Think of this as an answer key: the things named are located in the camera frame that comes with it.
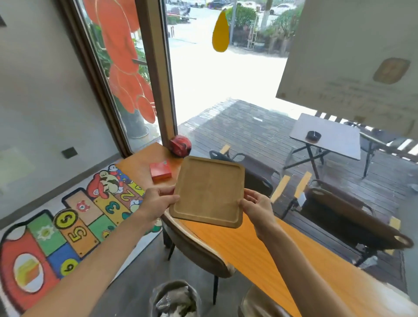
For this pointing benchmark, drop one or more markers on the person's right hand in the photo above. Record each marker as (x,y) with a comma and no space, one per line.
(259,210)

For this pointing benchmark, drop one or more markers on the person's left hand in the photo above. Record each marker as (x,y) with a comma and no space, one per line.
(153,203)

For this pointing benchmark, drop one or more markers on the person's right thumb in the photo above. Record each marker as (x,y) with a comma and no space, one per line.
(245,206)

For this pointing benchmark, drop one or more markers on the person's left thumb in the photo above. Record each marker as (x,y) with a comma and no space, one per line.
(170,199)

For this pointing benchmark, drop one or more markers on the wooden tray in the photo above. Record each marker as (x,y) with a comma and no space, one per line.
(209,191)

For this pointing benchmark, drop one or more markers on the person's right forearm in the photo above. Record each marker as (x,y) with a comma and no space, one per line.
(295,277)

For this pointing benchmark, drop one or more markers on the person's left forearm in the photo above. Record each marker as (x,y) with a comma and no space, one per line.
(88,267)

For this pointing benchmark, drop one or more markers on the red square box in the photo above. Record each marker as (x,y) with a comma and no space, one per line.
(160,171)

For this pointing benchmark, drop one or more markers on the dark outdoor chair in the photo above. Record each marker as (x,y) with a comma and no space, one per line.
(258,176)

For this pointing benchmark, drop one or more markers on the brown indoor chair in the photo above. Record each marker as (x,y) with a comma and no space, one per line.
(196,248)

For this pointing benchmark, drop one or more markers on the black ashtray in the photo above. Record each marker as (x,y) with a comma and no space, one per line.
(313,136)

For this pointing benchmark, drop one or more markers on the brown round stool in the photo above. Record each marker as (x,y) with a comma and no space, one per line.
(258,303)

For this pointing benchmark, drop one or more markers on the trash bin with plastic liner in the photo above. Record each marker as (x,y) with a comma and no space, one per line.
(174,300)

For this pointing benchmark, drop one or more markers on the grey outdoor folding table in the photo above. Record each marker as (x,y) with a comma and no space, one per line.
(326,135)

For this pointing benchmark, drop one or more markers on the brown outdoor chair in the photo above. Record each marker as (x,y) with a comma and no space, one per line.
(352,218)

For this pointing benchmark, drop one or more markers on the colourful hopscotch floor mat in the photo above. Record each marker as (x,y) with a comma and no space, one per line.
(55,228)

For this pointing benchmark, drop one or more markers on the red window sticker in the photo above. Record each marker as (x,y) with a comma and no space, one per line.
(125,62)

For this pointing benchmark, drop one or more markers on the yellow window sticker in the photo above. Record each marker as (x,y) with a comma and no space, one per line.
(221,31)

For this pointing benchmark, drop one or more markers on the white poster on window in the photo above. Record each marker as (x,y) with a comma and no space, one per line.
(352,62)

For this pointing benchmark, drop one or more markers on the black wall socket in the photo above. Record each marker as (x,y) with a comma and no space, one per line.
(69,152)

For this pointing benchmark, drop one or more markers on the brown window frame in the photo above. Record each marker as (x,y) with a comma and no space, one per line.
(153,71)

